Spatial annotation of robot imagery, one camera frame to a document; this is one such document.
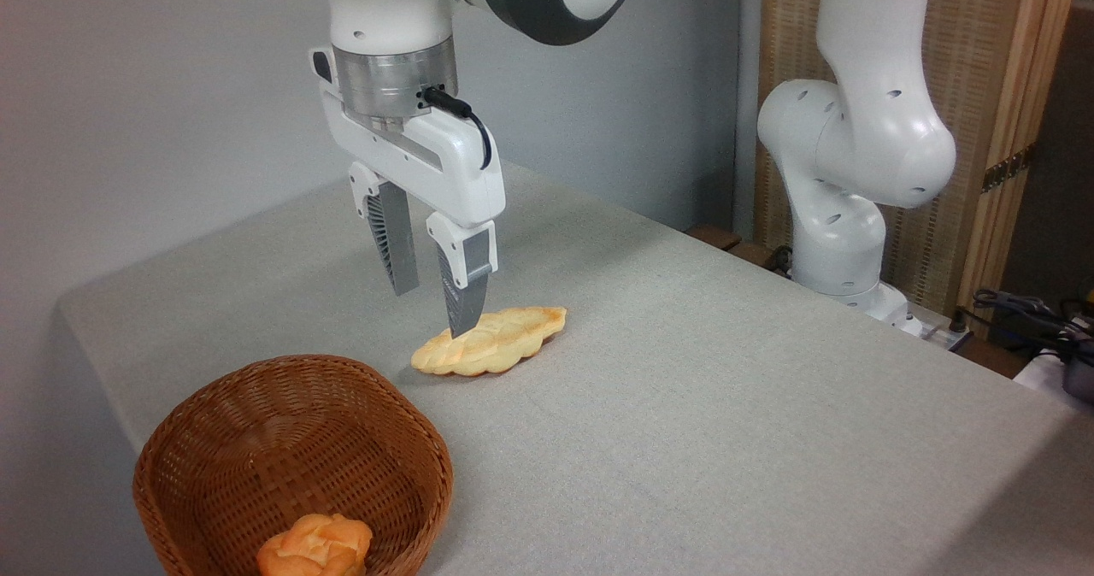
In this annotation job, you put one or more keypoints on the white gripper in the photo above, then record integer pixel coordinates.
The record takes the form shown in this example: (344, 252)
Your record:
(461, 174)

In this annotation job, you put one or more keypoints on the long braided bread loaf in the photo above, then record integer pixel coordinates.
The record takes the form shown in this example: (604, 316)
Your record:
(508, 341)

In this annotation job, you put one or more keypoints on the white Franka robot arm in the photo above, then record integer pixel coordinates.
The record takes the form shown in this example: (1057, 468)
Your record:
(855, 132)

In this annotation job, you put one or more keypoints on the brown woven wicker basket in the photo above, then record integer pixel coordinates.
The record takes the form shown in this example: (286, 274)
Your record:
(256, 439)

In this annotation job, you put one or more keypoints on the round orange bread bun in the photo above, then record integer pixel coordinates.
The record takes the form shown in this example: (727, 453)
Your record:
(320, 546)

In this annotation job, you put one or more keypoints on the grey tablecloth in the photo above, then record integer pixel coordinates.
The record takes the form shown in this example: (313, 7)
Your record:
(684, 405)

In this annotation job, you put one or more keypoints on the brown wooden bench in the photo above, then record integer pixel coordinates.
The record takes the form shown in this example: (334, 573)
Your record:
(726, 241)

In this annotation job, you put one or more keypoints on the bamboo folding screen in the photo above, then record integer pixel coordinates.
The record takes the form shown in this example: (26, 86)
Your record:
(970, 63)

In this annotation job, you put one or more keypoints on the metal screen hinge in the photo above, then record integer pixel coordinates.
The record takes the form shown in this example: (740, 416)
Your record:
(1007, 168)

